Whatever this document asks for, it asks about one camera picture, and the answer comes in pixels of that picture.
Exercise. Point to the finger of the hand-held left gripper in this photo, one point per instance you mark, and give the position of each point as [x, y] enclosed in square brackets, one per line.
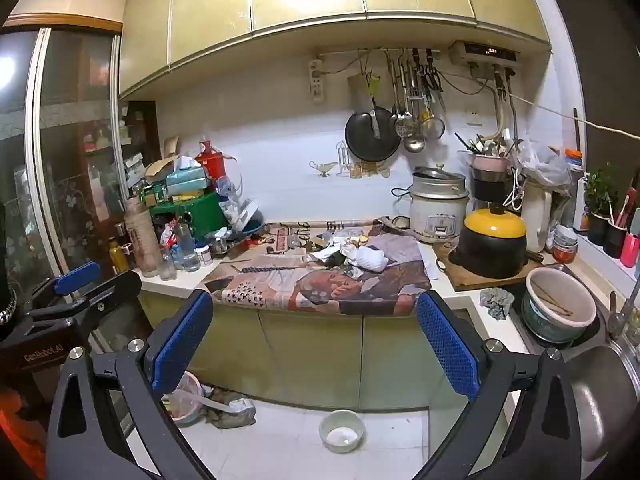
[117, 292]
[77, 277]

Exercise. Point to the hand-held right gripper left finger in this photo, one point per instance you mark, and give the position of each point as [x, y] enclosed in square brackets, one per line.
[182, 340]

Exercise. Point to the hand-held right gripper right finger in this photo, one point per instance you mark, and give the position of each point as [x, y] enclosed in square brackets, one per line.
[447, 345]

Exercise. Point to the white bowl with green pattern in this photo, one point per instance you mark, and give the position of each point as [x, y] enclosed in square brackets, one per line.
[342, 435]

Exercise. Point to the yellow bottle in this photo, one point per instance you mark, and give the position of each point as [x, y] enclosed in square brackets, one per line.
[118, 257]

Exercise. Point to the pink plastic bowl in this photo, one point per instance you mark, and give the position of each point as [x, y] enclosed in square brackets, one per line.
[187, 400]

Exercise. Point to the grey dishcloth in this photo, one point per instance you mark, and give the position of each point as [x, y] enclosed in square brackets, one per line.
[496, 302]

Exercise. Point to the wooden cutting board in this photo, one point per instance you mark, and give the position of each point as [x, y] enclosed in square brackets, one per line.
[450, 272]

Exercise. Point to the clear plastic bottle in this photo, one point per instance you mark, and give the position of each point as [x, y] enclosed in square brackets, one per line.
[187, 250]

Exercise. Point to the small white jar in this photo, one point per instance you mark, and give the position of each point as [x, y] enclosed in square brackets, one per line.
[203, 255]

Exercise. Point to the grey rag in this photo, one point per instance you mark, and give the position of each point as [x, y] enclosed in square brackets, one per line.
[235, 415]

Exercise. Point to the green box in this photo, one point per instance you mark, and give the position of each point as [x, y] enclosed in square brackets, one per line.
[192, 215]

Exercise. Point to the black pot with yellow lid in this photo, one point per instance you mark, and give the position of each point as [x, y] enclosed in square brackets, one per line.
[492, 245]

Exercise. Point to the white crumpled paper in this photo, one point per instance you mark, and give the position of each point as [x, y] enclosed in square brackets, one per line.
[369, 259]

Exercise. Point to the pink rimmed basin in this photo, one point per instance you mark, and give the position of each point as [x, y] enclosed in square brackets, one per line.
[557, 305]

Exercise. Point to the glass cabinet door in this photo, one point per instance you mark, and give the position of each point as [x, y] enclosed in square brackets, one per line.
[65, 160]

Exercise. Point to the white rice cooker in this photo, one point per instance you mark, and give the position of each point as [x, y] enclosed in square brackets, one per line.
[437, 215]

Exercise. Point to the blue basin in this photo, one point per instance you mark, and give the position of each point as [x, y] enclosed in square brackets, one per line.
[252, 227]

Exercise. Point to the teal tissue box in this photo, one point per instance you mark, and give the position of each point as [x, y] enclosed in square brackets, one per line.
[186, 179]

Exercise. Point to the printed cloth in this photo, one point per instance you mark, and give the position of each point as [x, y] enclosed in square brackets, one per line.
[320, 290]

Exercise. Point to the stack of red bowls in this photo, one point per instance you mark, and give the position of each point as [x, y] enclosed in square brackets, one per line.
[565, 247]

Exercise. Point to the white jug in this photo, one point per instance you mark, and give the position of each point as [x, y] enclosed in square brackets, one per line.
[536, 220]

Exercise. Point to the red canister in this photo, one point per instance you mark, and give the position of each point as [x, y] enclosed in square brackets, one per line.
[210, 162]

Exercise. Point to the steel wok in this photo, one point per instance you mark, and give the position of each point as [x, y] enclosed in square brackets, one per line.
[600, 400]

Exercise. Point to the steel faucet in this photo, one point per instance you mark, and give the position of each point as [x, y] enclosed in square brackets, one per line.
[620, 312]

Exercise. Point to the pink utensil holder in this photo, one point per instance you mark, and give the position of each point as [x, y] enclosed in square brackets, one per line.
[490, 162]

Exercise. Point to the clear plastic bag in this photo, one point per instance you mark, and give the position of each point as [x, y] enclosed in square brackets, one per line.
[545, 165]

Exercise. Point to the pink cup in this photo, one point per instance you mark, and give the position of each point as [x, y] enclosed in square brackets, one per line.
[629, 250]

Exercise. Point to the steel ladle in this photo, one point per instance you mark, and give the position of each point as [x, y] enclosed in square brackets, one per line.
[414, 142]

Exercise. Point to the potted plant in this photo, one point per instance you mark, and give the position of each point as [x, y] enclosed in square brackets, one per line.
[600, 195]

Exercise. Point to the steel slotted spoon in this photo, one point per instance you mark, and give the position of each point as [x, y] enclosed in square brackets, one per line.
[404, 127]

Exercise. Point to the black frying pan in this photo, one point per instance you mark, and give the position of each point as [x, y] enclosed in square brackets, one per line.
[365, 135]

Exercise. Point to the kitchen scissors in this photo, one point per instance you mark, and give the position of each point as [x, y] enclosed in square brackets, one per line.
[434, 77]

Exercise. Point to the white power strip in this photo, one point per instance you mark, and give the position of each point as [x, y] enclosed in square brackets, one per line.
[316, 80]

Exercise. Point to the white water heater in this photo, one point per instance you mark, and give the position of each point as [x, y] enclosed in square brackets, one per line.
[482, 52]

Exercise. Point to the cream wall cabinet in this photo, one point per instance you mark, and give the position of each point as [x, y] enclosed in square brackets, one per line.
[310, 5]

